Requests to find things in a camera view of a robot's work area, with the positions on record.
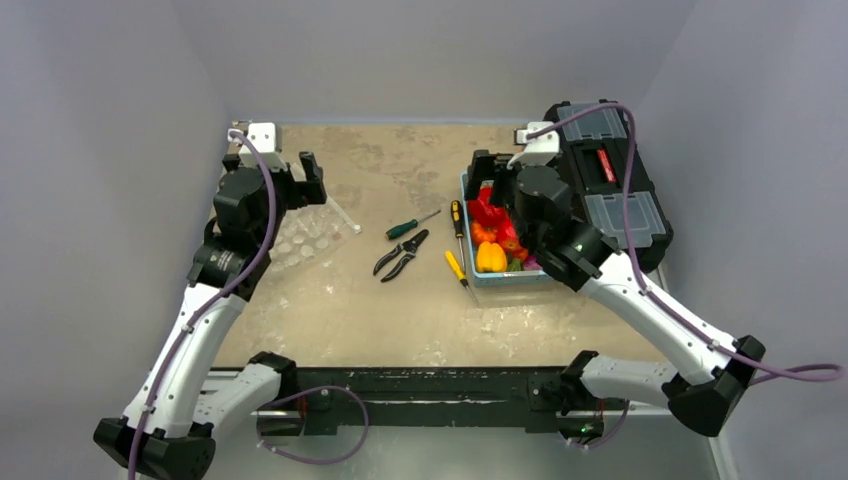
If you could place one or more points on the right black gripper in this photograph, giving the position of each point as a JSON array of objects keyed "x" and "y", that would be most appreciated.
[{"x": 494, "y": 177}]

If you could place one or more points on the black tool box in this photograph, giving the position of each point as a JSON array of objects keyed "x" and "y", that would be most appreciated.
[{"x": 593, "y": 162}]

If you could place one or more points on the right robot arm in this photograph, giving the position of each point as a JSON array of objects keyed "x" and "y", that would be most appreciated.
[{"x": 707, "y": 370}]

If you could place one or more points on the red bell pepper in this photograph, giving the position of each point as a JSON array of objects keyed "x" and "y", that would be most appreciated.
[{"x": 483, "y": 212}]

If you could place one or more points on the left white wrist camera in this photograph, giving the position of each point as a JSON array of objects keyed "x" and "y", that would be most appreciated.
[{"x": 265, "y": 137}]

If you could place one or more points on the purple eggplant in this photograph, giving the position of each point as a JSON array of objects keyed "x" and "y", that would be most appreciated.
[{"x": 531, "y": 264}]

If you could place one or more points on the black handled pliers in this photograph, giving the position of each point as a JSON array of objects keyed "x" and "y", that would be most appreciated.
[{"x": 403, "y": 252}]

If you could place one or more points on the orange small pumpkin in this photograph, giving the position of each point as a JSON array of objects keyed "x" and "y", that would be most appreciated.
[{"x": 481, "y": 234}]

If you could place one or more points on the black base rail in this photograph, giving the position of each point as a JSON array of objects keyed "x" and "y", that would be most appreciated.
[{"x": 527, "y": 398}]

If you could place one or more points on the black yellow screwdriver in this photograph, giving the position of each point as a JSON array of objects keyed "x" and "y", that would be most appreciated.
[{"x": 457, "y": 217}]

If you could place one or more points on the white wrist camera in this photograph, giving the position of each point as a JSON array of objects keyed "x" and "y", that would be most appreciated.
[
  {"x": 265, "y": 137},
  {"x": 538, "y": 150}
]

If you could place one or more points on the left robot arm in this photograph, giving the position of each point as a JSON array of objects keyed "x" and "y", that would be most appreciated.
[{"x": 171, "y": 430}]

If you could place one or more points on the blue plastic basket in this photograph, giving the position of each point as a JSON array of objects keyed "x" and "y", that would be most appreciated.
[{"x": 492, "y": 279}]

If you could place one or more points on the yellow handled screwdriver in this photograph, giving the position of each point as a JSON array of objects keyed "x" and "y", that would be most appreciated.
[{"x": 460, "y": 275}]

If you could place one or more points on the yellow bell pepper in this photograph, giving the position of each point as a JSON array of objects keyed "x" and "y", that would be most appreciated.
[{"x": 490, "y": 258}]

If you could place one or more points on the clear zip top bag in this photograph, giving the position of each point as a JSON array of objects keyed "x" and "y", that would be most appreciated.
[{"x": 310, "y": 235}]

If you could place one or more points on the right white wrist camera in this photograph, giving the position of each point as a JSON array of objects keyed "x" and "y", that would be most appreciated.
[{"x": 538, "y": 150}]

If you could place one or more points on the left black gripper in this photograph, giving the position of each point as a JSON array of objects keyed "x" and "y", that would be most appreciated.
[{"x": 304, "y": 192}]

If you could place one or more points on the green handled screwdriver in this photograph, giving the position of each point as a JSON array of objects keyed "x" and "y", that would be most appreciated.
[{"x": 400, "y": 229}]

